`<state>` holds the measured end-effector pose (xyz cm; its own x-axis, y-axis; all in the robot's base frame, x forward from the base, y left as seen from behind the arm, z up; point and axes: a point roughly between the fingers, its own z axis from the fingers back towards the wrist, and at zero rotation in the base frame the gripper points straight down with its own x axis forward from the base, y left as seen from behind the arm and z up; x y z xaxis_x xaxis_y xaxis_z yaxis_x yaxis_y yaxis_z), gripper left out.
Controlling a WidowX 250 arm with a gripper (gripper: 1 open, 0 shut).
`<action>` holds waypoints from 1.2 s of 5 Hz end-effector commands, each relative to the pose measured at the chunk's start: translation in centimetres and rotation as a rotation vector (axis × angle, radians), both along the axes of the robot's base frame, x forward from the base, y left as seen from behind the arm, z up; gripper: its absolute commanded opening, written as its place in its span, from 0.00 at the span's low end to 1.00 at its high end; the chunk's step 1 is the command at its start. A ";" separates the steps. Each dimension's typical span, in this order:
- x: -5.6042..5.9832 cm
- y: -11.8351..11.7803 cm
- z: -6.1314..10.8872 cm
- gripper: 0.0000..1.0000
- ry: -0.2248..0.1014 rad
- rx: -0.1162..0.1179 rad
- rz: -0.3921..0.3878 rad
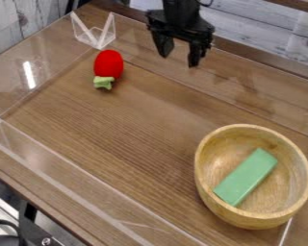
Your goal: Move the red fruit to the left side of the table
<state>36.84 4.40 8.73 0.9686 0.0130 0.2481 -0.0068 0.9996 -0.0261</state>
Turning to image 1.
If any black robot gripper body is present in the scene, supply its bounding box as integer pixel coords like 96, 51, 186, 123
147, 0, 215, 48

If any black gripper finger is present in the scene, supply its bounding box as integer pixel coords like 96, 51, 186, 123
152, 32, 175, 58
189, 42, 207, 67

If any red plush strawberry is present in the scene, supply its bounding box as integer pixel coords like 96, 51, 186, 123
94, 50, 124, 90

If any clear acrylic table fence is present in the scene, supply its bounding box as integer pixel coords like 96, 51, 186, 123
0, 15, 308, 246

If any wooden bowl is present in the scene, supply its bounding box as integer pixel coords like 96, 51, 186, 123
194, 124, 308, 230

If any green rectangular block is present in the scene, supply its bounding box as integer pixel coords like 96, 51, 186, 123
214, 148, 278, 207

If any clear acrylic corner bracket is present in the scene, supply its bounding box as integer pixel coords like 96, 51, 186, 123
71, 12, 116, 50

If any black table leg bracket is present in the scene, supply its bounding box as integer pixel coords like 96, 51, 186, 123
19, 200, 64, 246

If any black cable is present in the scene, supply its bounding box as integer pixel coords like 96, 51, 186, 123
0, 216, 30, 246

